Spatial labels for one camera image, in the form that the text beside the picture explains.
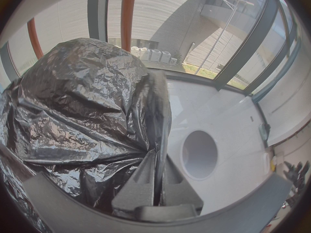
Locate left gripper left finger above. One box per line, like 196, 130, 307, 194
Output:
111, 149, 157, 211

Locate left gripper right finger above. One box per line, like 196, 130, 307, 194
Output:
161, 154, 204, 210

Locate black plastic bag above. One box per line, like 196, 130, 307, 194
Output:
0, 38, 173, 233

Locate window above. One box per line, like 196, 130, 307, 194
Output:
0, 0, 302, 104

